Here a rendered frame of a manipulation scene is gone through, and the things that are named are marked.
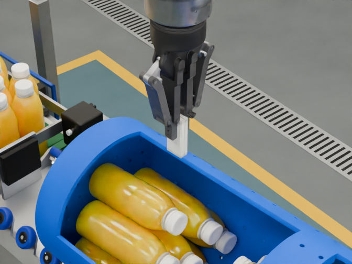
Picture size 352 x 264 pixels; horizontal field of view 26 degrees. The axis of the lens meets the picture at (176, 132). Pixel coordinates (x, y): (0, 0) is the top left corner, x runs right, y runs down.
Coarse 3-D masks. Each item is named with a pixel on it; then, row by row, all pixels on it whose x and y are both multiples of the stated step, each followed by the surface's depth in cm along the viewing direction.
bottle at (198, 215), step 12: (144, 168) 136; (144, 180) 134; (156, 180) 133; (168, 180) 134; (168, 192) 131; (180, 192) 131; (180, 204) 129; (192, 204) 129; (192, 216) 128; (204, 216) 128; (192, 228) 128
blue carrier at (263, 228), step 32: (96, 128) 129; (128, 128) 130; (64, 160) 126; (96, 160) 134; (128, 160) 141; (160, 160) 145; (192, 160) 125; (64, 192) 124; (192, 192) 142; (224, 192) 135; (256, 192) 124; (64, 224) 135; (256, 224) 132; (288, 224) 113; (64, 256) 127; (224, 256) 138; (256, 256) 134; (288, 256) 106; (320, 256) 107
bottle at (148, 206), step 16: (96, 176) 131; (112, 176) 130; (128, 176) 130; (96, 192) 131; (112, 192) 128; (128, 192) 127; (144, 192) 126; (160, 192) 126; (128, 208) 126; (144, 208) 124; (160, 208) 124; (176, 208) 125; (144, 224) 125; (160, 224) 124
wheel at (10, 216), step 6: (0, 210) 150; (6, 210) 150; (0, 216) 150; (6, 216) 149; (12, 216) 150; (0, 222) 150; (6, 222) 149; (12, 222) 150; (0, 228) 150; (6, 228) 150
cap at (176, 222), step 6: (168, 216) 123; (174, 216) 123; (180, 216) 123; (186, 216) 124; (168, 222) 123; (174, 222) 122; (180, 222) 124; (186, 222) 125; (168, 228) 123; (174, 228) 123; (180, 228) 124; (174, 234) 123
